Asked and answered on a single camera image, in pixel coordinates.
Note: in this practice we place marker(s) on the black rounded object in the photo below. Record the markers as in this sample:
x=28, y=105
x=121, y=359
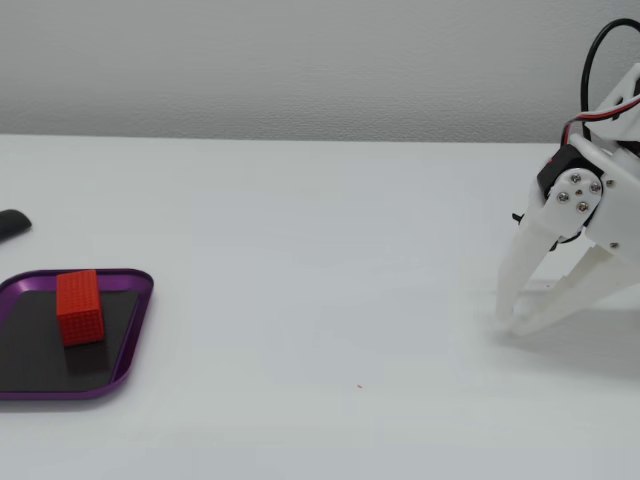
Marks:
x=12, y=222

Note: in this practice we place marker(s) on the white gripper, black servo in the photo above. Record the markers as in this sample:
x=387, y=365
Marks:
x=575, y=192

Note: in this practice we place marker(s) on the purple metal tray, black liner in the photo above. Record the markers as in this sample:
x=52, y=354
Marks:
x=30, y=360

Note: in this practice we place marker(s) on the small black mounted part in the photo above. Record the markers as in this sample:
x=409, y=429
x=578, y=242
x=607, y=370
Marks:
x=517, y=218

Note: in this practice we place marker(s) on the red textured rectangular block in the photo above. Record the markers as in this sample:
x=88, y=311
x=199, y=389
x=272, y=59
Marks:
x=80, y=310

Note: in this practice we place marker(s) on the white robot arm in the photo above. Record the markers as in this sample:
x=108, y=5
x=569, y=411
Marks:
x=625, y=100

